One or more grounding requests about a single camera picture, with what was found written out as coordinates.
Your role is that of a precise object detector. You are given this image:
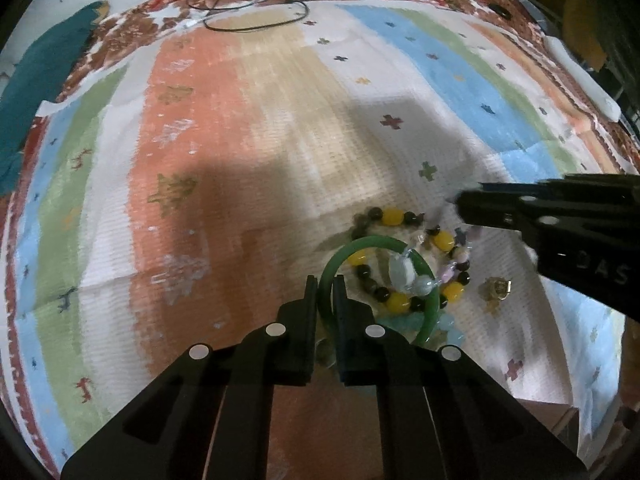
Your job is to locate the yellow and brown bead bracelet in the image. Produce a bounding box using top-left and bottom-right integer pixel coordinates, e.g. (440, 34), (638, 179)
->
(349, 206), (474, 316)

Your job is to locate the white pale stone bracelet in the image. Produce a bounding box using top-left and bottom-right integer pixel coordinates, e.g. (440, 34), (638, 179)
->
(387, 209), (490, 296)

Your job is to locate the green jade bangle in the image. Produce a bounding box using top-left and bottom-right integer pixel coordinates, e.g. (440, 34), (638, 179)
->
(318, 235), (440, 346)

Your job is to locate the white long object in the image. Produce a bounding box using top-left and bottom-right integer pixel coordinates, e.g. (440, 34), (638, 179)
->
(544, 36), (622, 122)

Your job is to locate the mustard yellow garment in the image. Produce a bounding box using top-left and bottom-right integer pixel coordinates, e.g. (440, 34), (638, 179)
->
(537, 0), (608, 72)

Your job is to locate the small black object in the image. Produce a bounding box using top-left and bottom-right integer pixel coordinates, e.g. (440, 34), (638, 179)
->
(488, 2), (512, 21)

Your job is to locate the teal blanket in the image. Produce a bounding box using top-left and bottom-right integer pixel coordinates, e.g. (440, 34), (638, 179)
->
(1, 0), (110, 195)

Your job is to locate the gold ring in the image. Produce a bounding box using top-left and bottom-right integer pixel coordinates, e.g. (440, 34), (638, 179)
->
(477, 275), (513, 306)

